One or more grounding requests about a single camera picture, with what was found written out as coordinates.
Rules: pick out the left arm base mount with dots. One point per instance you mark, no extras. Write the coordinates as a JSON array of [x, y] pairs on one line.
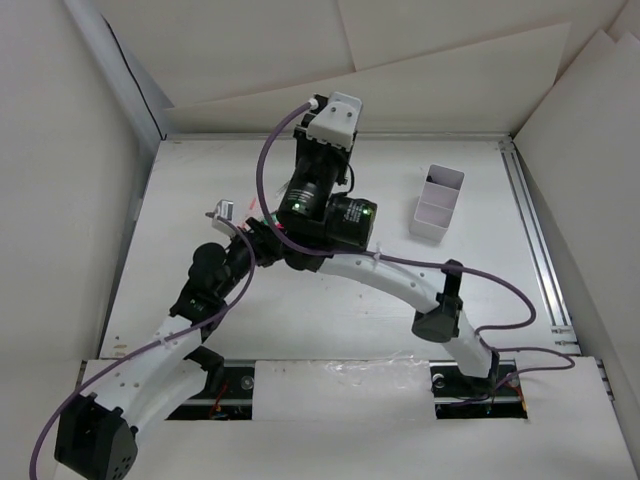
[[228, 398]]

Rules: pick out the green cap highlighter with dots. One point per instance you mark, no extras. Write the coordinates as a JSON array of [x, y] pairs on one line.
[[273, 220]]

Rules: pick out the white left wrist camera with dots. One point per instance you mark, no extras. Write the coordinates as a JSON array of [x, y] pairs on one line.
[[221, 217]]

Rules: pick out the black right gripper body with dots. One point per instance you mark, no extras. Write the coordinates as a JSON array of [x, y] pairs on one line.
[[319, 166]]

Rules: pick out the white compartment organizer box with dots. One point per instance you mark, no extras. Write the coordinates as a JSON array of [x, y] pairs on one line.
[[436, 204]]

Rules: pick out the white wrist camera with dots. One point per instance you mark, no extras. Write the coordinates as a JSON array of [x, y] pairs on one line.
[[221, 217], [336, 120]]

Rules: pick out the aluminium rail right side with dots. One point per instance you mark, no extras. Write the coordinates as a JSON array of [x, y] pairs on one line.
[[561, 326]]

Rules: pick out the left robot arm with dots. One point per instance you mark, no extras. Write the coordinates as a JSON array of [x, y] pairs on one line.
[[102, 426]]

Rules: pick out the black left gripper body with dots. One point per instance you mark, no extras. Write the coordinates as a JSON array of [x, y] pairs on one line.
[[264, 252]]

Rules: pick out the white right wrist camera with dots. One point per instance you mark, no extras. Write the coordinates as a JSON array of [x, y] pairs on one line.
[[336, 120]]

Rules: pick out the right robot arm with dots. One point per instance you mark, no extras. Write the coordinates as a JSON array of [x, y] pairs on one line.
[[329, 232]]

